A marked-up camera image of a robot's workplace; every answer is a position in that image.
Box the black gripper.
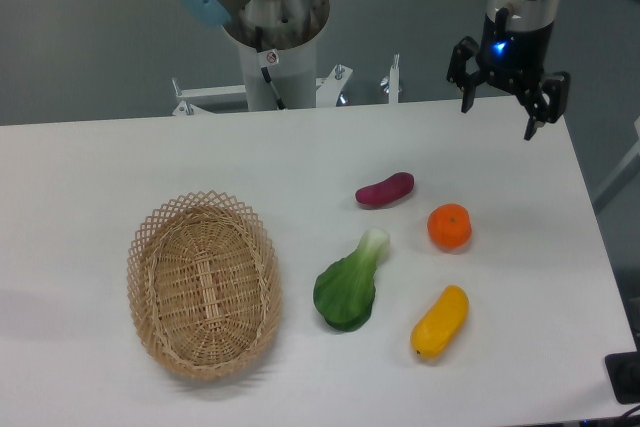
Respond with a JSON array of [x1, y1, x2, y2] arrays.
[[446, 6, 571, 141]]

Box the green bok choy vegetable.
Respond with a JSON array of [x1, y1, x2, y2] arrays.
[[312, 227, 390, 332]]

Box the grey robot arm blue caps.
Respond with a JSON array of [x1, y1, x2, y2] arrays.
[[179, 0, 570, 138]]

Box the white table leg right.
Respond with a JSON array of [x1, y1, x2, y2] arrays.
[[592, 118, 640, 215]]

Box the purple sweet potato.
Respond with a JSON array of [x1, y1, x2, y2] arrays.
[[355, 172, 415, 208]]

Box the orange tangerine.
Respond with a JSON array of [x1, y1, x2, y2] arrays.
[[426, 203, 472, 250]]

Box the yellow mango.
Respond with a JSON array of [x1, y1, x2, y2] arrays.
[[410, 285, 469, 359]]

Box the black device at table edge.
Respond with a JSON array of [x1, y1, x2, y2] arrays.
[[604, 351, 639, 405]]

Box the woven wicker basket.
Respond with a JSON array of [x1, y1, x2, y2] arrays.
[[127, 191, 282, 381]]

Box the white metal base frame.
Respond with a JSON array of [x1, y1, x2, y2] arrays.
[[171, 53, 403, 116]]

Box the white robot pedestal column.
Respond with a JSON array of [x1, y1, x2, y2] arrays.
[[224, 0, 330, 111]]

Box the black cable on pedestal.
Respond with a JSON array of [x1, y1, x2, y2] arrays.
[[254, 26, 289, 111]]

